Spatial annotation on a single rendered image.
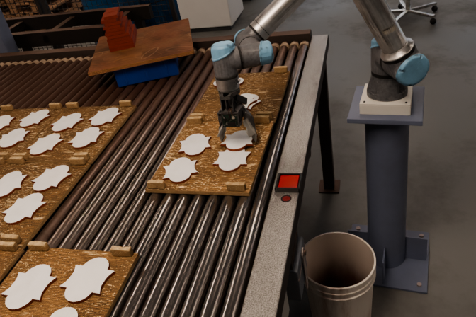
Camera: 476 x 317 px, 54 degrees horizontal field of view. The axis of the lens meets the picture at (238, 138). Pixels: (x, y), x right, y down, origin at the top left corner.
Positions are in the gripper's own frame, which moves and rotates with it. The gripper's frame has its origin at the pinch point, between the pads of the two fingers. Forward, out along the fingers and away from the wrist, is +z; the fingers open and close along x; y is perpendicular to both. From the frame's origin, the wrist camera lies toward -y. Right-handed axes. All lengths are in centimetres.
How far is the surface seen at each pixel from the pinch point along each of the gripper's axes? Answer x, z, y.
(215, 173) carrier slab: -3.7, 3.0, 17.1
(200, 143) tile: -14.1, 0.5, 1.7
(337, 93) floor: 12, 75, -216
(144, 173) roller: -30.9, 5.1, 15.6
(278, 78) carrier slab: 4.9, -3.4, -48.8
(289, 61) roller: 6, -4, -70
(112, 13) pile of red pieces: -79, -33, -69
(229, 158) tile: -0.8, 1.4, 10.3
